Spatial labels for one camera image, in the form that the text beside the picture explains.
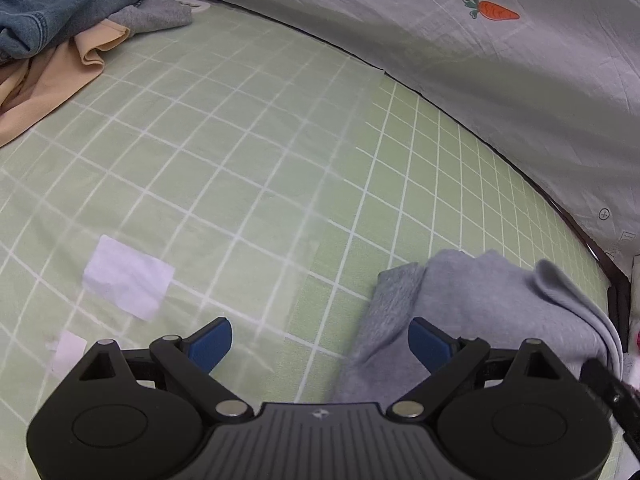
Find green checked bed sheet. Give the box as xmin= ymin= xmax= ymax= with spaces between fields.
xmin=0 ymin=0 xmax=616 ymax=480

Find small white paper piece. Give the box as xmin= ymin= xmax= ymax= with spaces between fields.
xmin=47 ymin=331 xmax=88 ymax=381

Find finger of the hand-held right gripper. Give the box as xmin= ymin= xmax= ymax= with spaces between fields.
xmin=579 ymin=358 xmax=640 ymax=449

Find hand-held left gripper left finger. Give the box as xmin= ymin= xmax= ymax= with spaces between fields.
xmin=50 ymin=316 xmax=252 ymax=419

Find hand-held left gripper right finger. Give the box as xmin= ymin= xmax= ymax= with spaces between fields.
xmin=387 ymin=316 xmax=585 ymax=419

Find pale printed hanging sheet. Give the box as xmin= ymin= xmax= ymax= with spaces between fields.
xmin=125 ymin=0 xmax=640 ymax=281

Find beige cloth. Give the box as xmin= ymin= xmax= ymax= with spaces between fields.
xmin=0 ymin=17 xmax=132 ymax=148

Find large white paper piece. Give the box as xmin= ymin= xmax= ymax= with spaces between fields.
xmin=82 ymin=234 xmax=176 ymax=322

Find grey sweater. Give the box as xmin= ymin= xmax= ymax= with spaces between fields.
xmin=332 ymin=249 xmax=626 ymax=406

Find grey crumpled cloth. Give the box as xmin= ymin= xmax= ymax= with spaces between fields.
xmin=107 ymin=0 xmax=195 ymax=36

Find blue denim jeans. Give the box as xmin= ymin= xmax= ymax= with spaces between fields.
xmin=0 ymin=0 xmax=151 ymax=63

